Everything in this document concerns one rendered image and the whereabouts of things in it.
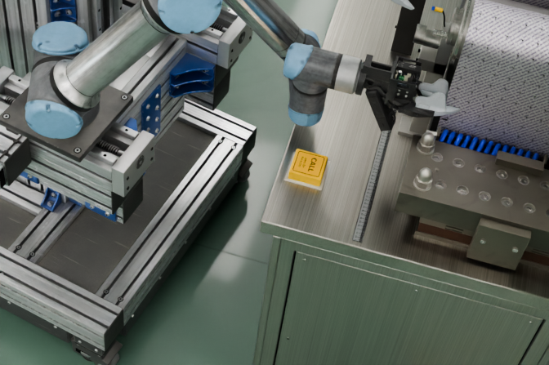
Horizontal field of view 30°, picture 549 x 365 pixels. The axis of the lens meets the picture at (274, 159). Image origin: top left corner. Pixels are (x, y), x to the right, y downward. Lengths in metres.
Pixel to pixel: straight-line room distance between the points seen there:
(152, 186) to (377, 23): 0.88
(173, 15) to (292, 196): 0.48
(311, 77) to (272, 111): 1.46
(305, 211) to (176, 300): 1.00
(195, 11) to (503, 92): 0.62
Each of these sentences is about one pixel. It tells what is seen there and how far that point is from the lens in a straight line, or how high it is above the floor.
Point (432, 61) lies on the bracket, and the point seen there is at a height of 1.14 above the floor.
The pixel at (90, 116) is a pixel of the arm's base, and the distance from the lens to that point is 2.35.
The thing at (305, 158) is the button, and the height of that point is 0.92.
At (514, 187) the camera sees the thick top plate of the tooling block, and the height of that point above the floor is 1.03.
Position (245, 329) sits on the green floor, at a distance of 3.00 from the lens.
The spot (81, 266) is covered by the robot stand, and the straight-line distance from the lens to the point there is 2.86.
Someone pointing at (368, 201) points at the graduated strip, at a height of 0.90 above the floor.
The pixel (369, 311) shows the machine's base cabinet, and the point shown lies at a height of 0.68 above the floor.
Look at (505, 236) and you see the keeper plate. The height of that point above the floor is 1.01.
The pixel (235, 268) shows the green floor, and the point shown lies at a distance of 3.11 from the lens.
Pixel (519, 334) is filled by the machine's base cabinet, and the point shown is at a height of 0.75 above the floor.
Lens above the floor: 2.57
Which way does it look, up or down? 49 degrees down
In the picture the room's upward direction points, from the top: 8 degrees clockwise
